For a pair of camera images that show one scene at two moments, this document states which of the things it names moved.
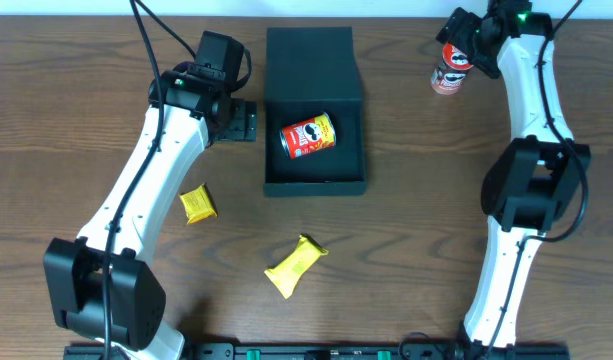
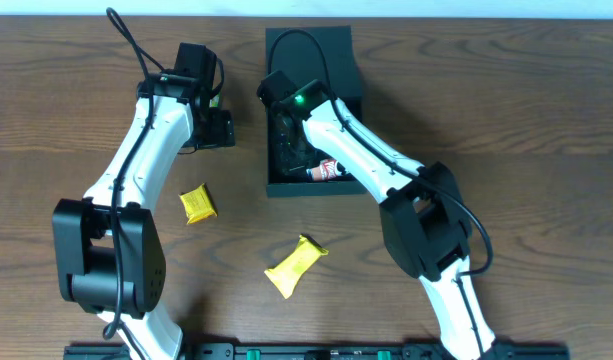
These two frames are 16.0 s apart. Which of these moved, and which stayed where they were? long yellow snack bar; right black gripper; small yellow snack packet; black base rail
Moved: right black gripper
Stayed: long yellow snack bar; small yellow snack packet; black base rail
